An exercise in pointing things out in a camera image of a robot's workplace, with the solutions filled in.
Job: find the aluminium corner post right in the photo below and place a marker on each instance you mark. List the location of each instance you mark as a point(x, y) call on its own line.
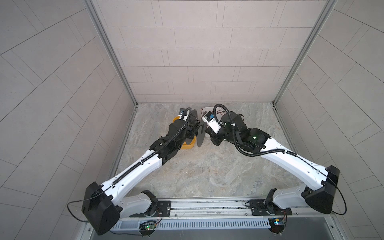
point(321, 20)

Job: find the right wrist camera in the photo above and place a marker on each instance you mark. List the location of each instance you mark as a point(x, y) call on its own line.
point(210, 120)

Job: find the aluminium corner post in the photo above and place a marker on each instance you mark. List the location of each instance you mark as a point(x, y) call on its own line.
point(321, 20)
point(90, 7)

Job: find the left circuit board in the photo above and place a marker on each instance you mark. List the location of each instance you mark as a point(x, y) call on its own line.
point(148, 226)

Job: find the yellow plastic tray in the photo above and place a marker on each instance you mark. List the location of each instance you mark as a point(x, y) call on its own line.
point(189, 145)

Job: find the aluminium corner post left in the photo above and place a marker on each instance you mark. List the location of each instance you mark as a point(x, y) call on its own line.
point(90, 7)

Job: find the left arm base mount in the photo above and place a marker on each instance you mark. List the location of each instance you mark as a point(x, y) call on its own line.
point(162, 209)

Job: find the circuit board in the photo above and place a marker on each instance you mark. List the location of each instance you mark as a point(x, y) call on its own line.
point(148, 226)
point(277, 226)

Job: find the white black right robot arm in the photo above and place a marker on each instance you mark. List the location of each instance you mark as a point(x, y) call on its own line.
point(319, 185)

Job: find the white plastic tray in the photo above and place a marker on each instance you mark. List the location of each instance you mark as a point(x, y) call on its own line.
point(219, 110)

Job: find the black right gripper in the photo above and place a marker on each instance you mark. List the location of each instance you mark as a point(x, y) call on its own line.
point(215, 141)

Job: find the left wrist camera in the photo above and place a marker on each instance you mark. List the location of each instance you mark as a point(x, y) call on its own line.
point(183, 115)

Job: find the right circuit board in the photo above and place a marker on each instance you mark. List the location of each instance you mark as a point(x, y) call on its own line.
point(277, 226)

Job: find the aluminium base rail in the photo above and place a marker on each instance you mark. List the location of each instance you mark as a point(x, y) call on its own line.
point(229, 208)

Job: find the grey perforated cable spool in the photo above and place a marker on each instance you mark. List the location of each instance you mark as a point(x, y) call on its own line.
point(201, 131)

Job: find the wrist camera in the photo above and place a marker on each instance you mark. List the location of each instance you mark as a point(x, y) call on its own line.
point(210, 120)
point(183, 115)

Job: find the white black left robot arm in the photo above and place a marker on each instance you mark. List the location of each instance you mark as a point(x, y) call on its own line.
point(117, 188)

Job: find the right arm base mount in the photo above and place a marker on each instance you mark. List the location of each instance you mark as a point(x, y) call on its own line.
point(260, 208)

